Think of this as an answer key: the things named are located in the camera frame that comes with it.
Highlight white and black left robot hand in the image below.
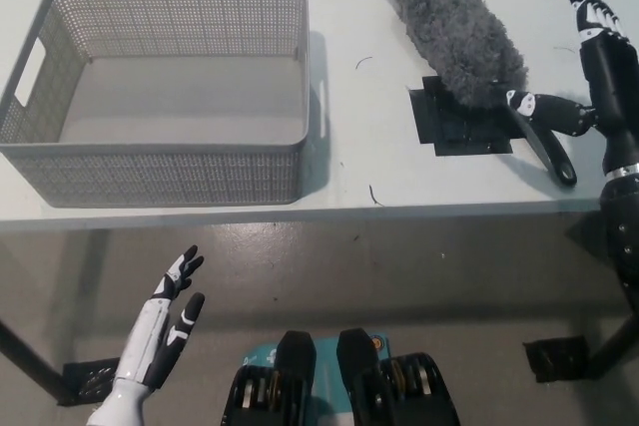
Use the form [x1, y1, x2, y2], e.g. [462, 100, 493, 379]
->
[86, 244, 207, 426]

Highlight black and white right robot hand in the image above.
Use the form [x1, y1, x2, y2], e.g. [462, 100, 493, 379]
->
[503, 0, 639, 177]

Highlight black metal table leg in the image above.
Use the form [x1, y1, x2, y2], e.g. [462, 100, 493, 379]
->
[587, 290, 639, 383]
[0, 316, 70, 406]

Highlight grey perforated plastic basket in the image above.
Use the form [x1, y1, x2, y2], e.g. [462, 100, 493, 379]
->
[0, 0, 312, 209]

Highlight black robot body teal tops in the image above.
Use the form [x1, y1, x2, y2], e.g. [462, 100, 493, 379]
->
[221, 327, 461, 426]

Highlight black tape patch on desk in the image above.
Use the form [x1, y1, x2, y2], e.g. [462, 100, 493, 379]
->
[408, 75, 515, 158]

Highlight grey fluffy duster with handle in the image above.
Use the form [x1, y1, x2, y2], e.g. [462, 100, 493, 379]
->
[378, 0, 579, 187]

